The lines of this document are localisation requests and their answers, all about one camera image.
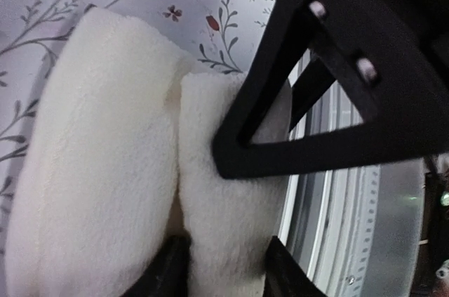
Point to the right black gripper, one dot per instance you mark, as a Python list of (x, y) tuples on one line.
[(376, 58)]

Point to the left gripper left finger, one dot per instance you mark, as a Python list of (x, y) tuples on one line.
[(166, 275)]

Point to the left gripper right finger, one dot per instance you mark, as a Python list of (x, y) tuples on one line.
[(283, 276)]

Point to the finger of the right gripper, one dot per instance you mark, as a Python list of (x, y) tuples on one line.
[(315, 156), (285, 39)]

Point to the cream towel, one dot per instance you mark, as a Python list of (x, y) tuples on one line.
[(120, 159)]

